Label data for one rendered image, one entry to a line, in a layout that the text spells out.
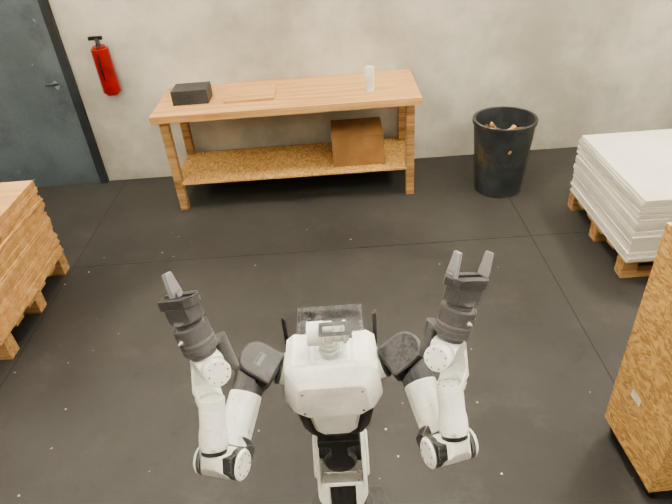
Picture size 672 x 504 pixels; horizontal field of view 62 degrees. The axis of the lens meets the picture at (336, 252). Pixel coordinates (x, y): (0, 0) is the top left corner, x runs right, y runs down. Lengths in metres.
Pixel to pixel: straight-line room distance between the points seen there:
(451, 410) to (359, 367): 0.27
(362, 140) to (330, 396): 3.56
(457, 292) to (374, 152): 3.71
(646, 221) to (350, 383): 2.87
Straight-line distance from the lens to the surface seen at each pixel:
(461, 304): 1.33
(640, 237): 4.13
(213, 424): 1.45
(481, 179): 5.02
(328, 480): 1.93
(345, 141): 4.89
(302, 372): 1.54
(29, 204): 4.49
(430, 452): 1.48
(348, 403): 1.59
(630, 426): 3.02
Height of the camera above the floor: 2.48
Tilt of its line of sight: 35 degrees down
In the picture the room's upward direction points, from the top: 5 degrees counter-clockwise
